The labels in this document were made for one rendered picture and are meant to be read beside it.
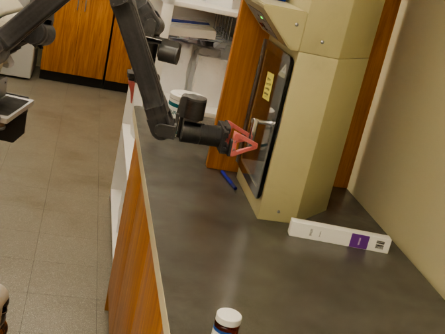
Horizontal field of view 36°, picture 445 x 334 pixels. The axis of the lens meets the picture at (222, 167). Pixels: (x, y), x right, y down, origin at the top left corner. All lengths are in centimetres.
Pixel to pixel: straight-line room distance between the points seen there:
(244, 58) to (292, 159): 42
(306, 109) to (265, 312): 61
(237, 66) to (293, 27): 42
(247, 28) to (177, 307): 101
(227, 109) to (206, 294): 85
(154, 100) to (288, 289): 60
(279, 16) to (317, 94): 23
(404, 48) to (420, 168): 42
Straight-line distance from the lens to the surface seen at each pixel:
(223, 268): 158
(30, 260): 347
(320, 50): 180
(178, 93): 247
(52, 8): 181
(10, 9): 207
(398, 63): 224
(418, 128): 205
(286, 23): 176
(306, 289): 159
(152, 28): 215
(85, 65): 684
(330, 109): 187
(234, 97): 216
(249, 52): 213
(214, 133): 182
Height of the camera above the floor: 164
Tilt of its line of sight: 18 degrees down
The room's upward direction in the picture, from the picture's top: 13 degrees clockwise
